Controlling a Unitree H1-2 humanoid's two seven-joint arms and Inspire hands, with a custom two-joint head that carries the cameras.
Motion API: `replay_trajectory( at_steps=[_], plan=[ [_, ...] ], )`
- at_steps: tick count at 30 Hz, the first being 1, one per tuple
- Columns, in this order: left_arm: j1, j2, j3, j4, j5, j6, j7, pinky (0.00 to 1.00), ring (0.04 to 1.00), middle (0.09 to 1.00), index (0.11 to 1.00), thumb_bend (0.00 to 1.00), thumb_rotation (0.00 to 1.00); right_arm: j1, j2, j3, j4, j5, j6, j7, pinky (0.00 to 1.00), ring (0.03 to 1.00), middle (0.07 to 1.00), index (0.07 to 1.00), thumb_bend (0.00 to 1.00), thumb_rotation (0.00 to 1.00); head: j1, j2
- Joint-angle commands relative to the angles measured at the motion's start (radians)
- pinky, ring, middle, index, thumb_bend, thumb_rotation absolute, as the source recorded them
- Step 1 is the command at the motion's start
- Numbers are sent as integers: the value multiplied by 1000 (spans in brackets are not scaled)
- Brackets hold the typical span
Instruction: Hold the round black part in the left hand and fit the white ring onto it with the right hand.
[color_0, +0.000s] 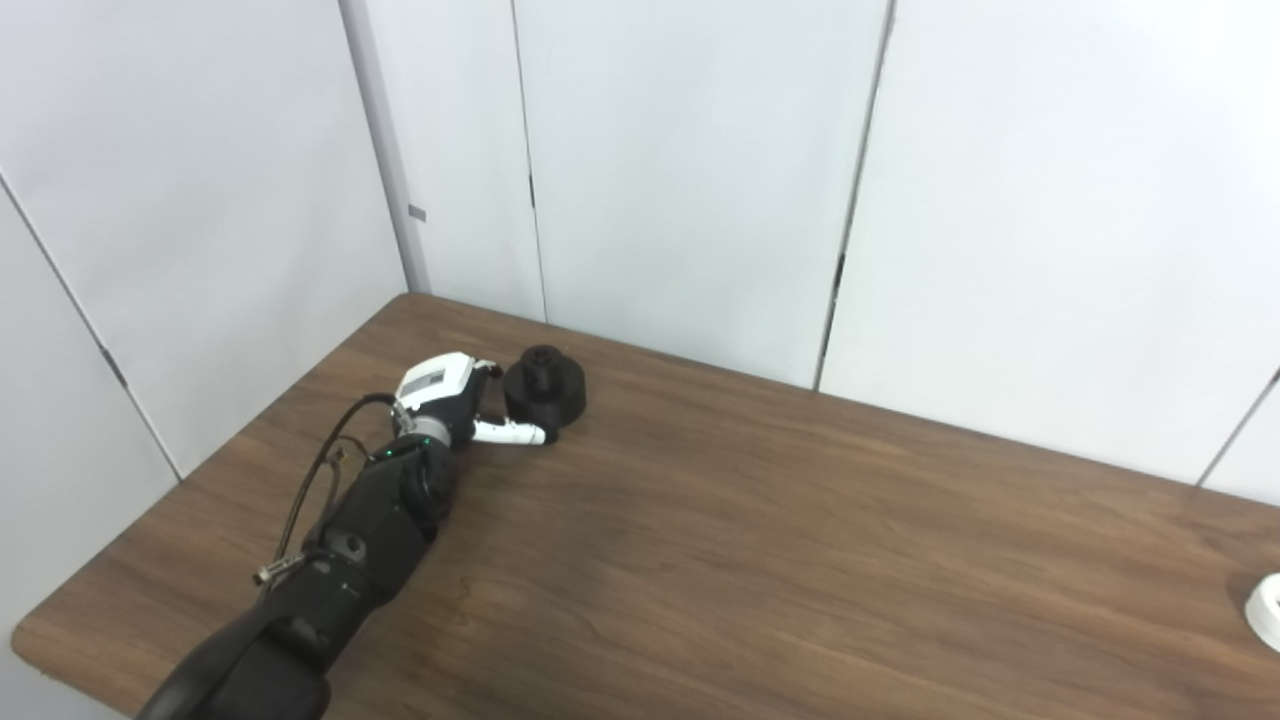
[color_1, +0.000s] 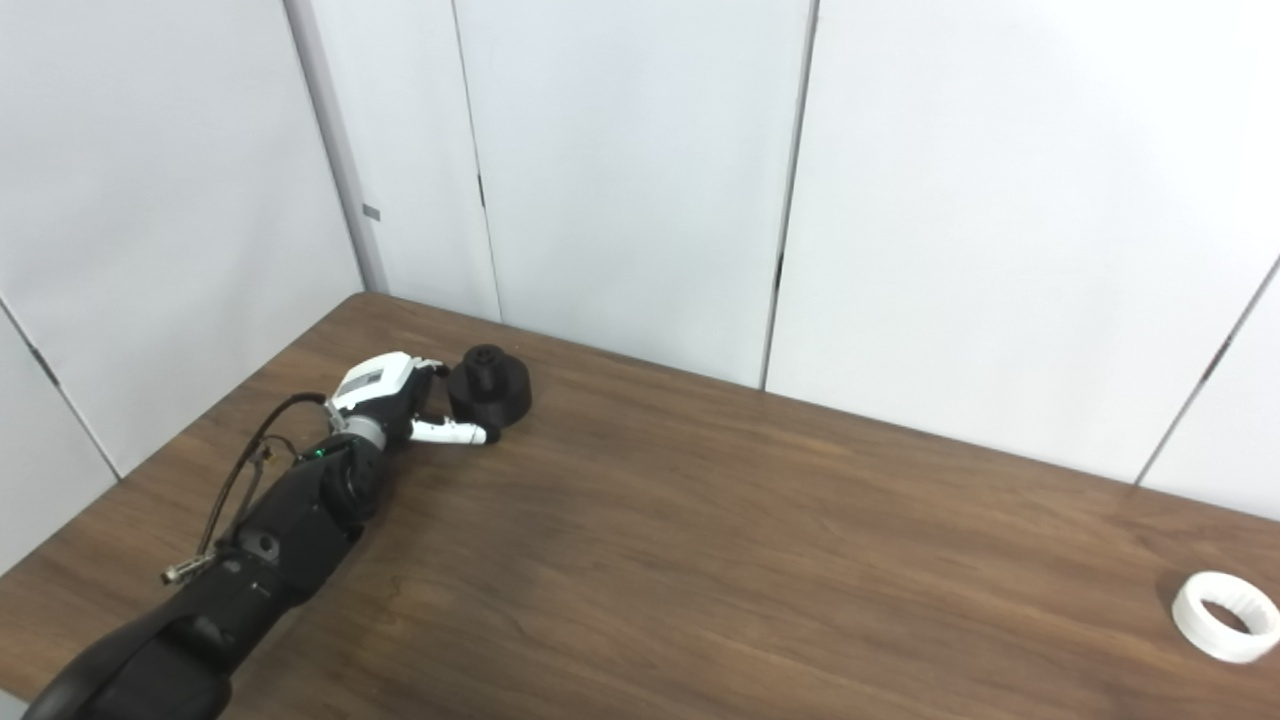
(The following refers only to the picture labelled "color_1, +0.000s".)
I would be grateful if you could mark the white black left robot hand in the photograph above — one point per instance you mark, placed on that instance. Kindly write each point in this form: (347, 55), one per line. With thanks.
(375, 380)

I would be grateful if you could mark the round black part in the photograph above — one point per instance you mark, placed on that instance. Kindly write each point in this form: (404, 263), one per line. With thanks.
(500, 395)

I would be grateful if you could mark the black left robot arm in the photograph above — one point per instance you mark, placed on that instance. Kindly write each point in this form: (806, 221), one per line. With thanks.
(280, 540)

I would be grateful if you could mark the grey wall corner post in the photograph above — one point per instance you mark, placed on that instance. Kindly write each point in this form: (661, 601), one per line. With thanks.
(335, 150)

